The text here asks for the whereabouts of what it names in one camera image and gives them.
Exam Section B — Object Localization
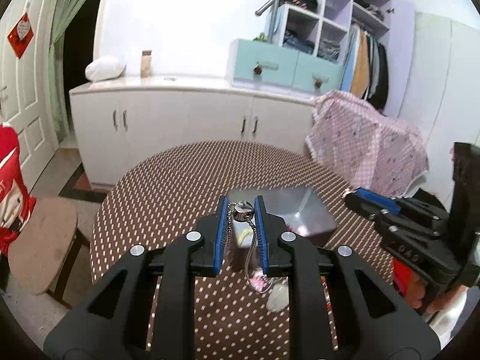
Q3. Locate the silver pendant chain necklace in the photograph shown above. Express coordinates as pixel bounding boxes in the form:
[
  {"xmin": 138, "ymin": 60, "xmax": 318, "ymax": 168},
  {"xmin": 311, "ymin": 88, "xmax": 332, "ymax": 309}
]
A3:
[{"xmin": 228, "ymin": 200, "xmax": 277, "ymax": 295}]

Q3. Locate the dark metal jewelry box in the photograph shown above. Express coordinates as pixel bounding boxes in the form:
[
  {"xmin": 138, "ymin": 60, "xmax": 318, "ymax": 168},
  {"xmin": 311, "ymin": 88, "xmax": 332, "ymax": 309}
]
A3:
[{"xmin": 227, "ymin": 186, "xmax": 338, "ymax": 247}]

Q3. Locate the person right hand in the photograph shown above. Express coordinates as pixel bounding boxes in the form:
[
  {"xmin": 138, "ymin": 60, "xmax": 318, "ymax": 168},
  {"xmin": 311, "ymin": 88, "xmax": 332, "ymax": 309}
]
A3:
[{"xmin": 404, "ymin": 273, "xmax": 468, "ymax": 314}]

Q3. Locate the pink bear patterned cloth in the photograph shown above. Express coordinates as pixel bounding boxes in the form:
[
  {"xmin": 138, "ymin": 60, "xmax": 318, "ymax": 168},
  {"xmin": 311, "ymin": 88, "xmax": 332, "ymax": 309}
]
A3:
[{"xmin": 306, "ymin": 90, "xmax": 429, "ymax": 197}]

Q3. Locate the white wardrobe door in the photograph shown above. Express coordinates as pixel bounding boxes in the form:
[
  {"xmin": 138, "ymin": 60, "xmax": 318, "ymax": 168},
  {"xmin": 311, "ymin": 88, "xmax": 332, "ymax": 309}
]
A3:
[{"xmin": 400, "ymin": 12, "xmax": 479, "ymax": 207}]

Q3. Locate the brown polka dot tablecloth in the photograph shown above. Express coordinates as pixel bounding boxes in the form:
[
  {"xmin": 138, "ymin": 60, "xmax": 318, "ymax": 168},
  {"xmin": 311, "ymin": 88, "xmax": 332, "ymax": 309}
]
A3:
[{"xmin": 90, "ymin": 141, "xmax": 392, "ymax": 359}]

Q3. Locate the hanging clothes row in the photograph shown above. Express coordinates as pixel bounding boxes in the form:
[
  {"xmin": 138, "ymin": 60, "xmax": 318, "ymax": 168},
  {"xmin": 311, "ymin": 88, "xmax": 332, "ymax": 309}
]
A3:
[{"xmin": 339, "ymin": 22, "xmax": 389, "ymax": 112}]

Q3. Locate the red cat chair cover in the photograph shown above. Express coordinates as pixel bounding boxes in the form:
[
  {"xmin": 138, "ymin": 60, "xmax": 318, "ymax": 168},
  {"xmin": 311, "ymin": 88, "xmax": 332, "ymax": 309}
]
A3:
[{"xmin": 0, "ymin": 123, "xmax": 37, "ymax": 256}]

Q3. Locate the lilac stair shelf unit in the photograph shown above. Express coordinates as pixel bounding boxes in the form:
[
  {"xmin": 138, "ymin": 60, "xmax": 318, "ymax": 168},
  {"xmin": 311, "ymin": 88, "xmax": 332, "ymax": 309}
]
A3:
[{"xmin": 272, "ymin": 0, "xmax": 415, "ymax": 118}]

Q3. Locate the teal two drawer unit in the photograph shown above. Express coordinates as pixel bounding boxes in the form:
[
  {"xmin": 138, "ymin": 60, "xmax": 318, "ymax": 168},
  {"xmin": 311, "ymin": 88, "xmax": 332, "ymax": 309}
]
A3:
[{"xmin": 226, "ymin": 39, "xmax": 343, "ymax": 96}]

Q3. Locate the white low sideboard cabinet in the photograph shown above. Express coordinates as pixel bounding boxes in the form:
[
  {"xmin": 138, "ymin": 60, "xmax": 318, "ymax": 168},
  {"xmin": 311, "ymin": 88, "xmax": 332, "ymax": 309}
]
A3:
[{"xmin": 69, "ymin": 77, "xmax": 313, "ymax": 188}]

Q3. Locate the grey metal handrail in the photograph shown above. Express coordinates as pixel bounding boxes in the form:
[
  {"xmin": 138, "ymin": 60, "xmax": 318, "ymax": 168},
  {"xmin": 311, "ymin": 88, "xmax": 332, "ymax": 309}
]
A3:
[{"xmin": 255, "ymin": 0, "xmax": 280, "ymax": 44}]

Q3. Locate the white panel door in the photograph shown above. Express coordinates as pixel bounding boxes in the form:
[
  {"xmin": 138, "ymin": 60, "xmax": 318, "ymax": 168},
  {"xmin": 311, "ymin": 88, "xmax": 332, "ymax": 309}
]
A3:
[{"xmin": 1, "ymin": 0, "xmax": 55, "ymax": 189}]

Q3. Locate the white plastic bag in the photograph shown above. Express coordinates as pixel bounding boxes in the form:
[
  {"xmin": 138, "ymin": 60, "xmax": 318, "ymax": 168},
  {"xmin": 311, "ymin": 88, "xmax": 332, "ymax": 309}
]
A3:
[{"xmin": 85, "ymin": 58, "xmax": 126, "ymax": 82}]

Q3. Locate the beige jar with lid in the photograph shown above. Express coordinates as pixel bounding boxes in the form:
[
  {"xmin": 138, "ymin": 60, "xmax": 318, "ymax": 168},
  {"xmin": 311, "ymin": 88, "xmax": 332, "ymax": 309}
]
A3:
[{"xmin": 140, "ymin": 50, "xmax": 151, "ymax": 78}]

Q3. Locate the red diamond door decoration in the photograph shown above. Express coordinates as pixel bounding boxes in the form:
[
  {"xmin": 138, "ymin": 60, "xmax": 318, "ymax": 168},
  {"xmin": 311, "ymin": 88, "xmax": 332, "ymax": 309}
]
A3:
[{"xmin": 7, "ymin": 13, "xmax": 34, "ymax": 59}]

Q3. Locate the green door curtain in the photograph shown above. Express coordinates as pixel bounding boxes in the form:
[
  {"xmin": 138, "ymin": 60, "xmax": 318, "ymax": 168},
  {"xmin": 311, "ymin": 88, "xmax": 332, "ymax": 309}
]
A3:
[{"xmin": 47, "ymin": 0, "xmax": 87, "ymax": 143}]

